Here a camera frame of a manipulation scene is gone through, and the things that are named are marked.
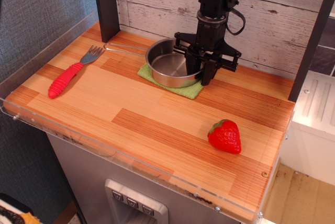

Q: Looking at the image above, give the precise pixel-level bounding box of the fork with red handle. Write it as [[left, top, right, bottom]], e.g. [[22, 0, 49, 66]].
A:
[[48, 46, 104, 98]]

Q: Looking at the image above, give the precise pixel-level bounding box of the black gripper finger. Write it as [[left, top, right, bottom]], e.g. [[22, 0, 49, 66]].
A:
[[185, 48, 202, 75], [202, 58, 221, 86]]

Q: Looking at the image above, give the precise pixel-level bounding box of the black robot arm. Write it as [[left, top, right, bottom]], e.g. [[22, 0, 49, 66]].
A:
[[174, 0, 245, 86]]

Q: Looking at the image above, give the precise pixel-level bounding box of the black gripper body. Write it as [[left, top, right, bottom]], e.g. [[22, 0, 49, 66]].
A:
[[174, 16, 241, 71]]

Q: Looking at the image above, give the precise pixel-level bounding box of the black orange object bottom left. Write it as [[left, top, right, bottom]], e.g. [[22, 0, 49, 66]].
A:
[[1, 193, 41, 223]]

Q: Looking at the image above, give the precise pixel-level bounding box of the steel pot with wire handle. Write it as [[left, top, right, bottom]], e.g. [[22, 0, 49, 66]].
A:
[[104, 38, 202, 88]]

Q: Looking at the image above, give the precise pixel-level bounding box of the clear acrylic table guard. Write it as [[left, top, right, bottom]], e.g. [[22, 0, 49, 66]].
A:
[[5, 24, 294, 217]]

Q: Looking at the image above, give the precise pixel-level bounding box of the red toy strawberry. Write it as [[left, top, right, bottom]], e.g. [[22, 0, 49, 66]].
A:
[[207, 119, 241, 154]]

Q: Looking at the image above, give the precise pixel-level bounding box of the white toy sink unit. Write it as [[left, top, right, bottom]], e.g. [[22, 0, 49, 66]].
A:
[[280, 71, 334, 185]]

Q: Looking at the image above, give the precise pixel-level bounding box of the dark left frame post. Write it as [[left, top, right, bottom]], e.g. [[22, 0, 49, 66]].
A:
[[96, 0, 120, 42]]

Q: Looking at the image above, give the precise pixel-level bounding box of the dark frame post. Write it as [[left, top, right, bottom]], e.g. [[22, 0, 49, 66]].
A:
[[288, 0, 334, 102], [96, 0, 120, 42]]

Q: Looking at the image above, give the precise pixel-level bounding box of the green folded towel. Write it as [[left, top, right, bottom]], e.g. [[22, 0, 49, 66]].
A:
[[137, 64, 203, 99]]

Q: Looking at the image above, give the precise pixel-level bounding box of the dark right frame post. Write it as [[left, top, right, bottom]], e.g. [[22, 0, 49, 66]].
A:
[[288, 0, 334, 102]]

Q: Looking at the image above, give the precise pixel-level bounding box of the fridge dispenser button panel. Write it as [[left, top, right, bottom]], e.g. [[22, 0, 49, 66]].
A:
[[105, 179, 169, 223]]

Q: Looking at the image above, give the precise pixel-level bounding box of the silver toy fridge cabinet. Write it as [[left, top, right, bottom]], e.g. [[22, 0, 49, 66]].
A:
[[48, 134, 259, 223]]

